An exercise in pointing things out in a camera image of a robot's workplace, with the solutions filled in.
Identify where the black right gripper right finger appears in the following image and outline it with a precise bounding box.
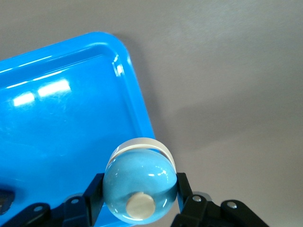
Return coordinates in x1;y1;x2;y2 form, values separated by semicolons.
171;172;270;227

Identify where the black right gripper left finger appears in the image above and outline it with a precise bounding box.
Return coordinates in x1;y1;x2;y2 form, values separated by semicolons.
0;173;105;227

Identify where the blue desk bell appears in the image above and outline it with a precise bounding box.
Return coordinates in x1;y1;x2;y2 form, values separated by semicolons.
102;137;178;224

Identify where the dark electrolytic capacitor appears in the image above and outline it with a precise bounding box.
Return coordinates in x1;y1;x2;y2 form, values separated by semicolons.
0;186;16;216

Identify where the blue plastic tray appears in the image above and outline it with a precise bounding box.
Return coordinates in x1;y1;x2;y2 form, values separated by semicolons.
0;32;157;227

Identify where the brown table cover sheet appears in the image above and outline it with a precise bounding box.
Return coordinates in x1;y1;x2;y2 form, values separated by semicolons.
0;0;303;227

